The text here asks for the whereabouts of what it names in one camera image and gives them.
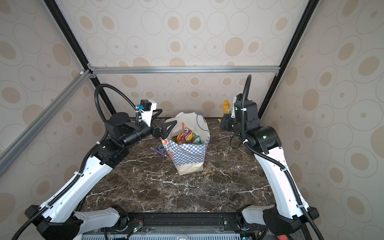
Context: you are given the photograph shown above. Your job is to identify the blue checkered paper bag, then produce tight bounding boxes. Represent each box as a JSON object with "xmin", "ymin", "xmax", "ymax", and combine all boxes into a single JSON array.
[{"xmin": 162, "ymin": 112, "xmax": 210, "ymax": 176}]

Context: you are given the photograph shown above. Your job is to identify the yellow snack packet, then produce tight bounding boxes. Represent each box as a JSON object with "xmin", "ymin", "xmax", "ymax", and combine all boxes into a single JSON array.
[{"xmin": 221, "ymin": 100, "xmax": 232, "ymax": 122}]

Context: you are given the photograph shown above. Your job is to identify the orange snack packet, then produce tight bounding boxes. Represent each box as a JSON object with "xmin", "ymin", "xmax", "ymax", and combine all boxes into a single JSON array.
[{"xmin": 177, "ymin": 123, "xmax": 193, "ymax": 144}]

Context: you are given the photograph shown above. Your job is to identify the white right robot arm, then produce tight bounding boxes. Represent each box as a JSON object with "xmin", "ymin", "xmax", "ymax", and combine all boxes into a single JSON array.
[{"xmin": 221, "ymin": 75, "xmax": 324, "ymax": 240}]

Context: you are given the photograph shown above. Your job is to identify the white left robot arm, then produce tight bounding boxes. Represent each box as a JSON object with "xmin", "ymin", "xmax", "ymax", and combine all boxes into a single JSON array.
[{"xmin": 13, "ymin": 84, "xmax": 177, "ymax": 240}]

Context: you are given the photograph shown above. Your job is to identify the blue tape roll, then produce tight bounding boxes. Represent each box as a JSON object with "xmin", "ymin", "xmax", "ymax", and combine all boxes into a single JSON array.
[{"xmin": 158, "ymin": 145, "xmax": 166, "ymax": 152}]

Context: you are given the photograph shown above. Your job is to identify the purple marker pen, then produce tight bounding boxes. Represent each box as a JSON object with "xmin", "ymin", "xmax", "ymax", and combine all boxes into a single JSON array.
[{"xmin": 150, "ymin": 147, "xmax": 167, "ymax": 157}]

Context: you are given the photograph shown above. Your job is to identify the red emergency button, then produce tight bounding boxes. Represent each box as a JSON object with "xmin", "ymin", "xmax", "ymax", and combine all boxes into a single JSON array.
[{"xmin": 277, "ymin": 235, "xmax": 288, "ymax": 240}]

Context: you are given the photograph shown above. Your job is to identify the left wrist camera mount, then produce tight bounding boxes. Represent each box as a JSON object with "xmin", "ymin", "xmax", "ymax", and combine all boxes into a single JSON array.
[{"xmin": 135, "ymin": 100, "xmax": 157, "ymax": 127}]

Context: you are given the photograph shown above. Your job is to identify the aluminium rail back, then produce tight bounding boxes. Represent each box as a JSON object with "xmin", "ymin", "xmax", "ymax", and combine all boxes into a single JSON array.
[{"xmin": 87, "ymin": 66, "xmax": 281, "ymax": 75}]

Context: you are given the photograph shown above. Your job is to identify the aluminium rail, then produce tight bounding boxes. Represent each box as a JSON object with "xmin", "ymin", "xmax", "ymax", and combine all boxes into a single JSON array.
[
  {"xmin": 87, "ymin": 66, "xmax": 281, "ymax": 75},
  {"xmin": 1, "ymin": 70, "xmax": 91, "ymax": 175}
]

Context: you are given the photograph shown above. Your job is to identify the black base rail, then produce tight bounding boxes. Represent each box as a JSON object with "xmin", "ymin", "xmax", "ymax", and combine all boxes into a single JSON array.
[{"xmin": 74, "ymin": 212, "xmax": 313, "ymax": 240}]

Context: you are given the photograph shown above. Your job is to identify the black corner frame post right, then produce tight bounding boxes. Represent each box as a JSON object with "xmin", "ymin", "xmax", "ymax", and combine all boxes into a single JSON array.
[{"xmin": 259, "ymin": 0, "xmax": 320, "ymax": 119}]

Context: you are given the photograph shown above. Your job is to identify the black corner frame post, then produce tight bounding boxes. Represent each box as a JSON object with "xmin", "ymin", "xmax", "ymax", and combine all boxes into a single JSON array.
[
  {"xmin": 259, "ymin": 0, "xmax": 320, "ymax": 119},
  {"xmin": 43, "ymin": 0, "xmax": 121, "ymax": 122}
]

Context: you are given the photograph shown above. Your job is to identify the black corner frame post left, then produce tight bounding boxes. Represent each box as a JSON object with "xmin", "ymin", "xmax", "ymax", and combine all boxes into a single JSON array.
[{"xmin": 43, "ymin": 0, "xmax": 121, "ymax": 122}]

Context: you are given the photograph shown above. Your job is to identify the aluminium rail left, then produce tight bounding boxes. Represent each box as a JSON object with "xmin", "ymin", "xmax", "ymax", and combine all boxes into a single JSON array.
[{"xmin": 1, "ymin": 70, "xmax": 91, "ymax": 175}]

